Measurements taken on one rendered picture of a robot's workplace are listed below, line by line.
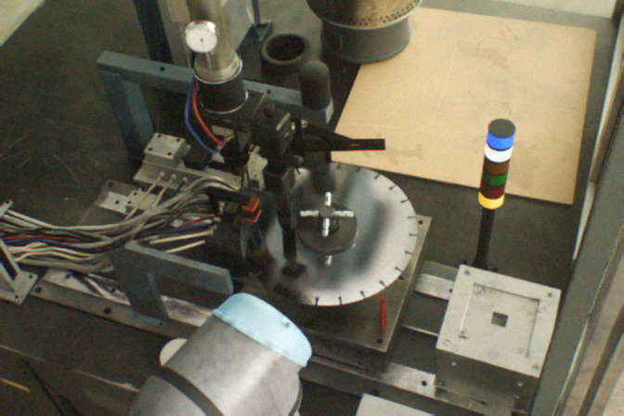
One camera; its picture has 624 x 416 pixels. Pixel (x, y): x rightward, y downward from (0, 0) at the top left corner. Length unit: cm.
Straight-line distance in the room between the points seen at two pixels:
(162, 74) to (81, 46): 65
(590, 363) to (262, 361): 37
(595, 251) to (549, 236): 78
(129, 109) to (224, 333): 101
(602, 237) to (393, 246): 57
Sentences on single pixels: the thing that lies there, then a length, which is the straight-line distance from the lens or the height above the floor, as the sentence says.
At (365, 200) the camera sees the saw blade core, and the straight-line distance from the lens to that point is 153.
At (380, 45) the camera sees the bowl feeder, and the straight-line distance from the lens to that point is 206.
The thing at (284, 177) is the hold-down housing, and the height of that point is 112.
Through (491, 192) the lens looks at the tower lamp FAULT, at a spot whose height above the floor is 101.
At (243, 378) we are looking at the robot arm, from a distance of 87.
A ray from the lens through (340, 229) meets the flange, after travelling 148.
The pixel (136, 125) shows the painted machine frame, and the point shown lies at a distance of 186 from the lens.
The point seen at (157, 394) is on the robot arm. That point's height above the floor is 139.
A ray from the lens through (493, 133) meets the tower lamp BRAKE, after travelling 137.
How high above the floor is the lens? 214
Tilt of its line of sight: 49 degrees down
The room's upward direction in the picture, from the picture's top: 6 degrees counter-clockwise
